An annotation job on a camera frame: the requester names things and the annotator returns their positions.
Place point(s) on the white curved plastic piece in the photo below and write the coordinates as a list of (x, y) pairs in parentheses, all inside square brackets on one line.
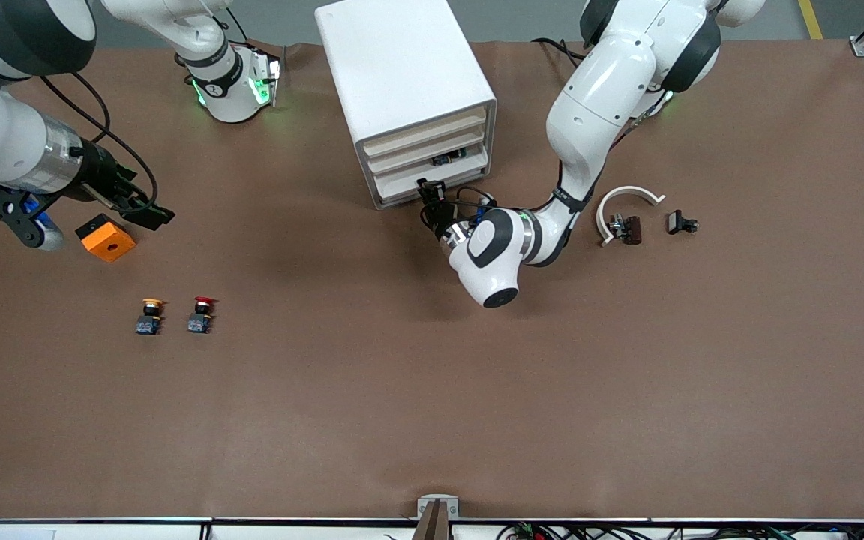
[(612, 199)]

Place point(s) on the yellow mushroom push button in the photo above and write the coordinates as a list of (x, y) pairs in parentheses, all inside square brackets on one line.
[(150, 319)]

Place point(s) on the grey metal edge bracket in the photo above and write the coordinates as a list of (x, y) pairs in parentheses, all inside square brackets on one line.
[(437, 514)]

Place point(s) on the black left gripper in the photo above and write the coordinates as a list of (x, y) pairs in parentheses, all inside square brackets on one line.
[(440, 218)]

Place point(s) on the white table edge rail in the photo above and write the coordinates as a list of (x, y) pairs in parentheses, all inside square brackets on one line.
[(102, 531)]

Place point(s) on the white plastic tray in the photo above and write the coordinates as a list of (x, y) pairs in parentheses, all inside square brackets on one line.
[(402, 186)]

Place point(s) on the red mushroom push button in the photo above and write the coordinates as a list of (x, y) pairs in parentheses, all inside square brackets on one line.
[(201, 316)]

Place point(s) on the orange and black button box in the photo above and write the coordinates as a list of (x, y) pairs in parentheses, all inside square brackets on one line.
[(107, 240)]

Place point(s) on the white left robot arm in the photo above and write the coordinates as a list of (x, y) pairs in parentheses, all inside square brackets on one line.
[(604, 97)]

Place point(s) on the black small component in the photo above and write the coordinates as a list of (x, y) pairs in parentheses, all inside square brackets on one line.
[(676, 222)]

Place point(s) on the dark brown small component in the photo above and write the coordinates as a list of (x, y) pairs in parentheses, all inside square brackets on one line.
[(631, 229)]

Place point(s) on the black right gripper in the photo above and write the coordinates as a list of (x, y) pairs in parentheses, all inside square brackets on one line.
[(105, 172)]

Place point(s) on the green mushroom push button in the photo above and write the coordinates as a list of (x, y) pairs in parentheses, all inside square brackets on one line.
[(447, 159)]

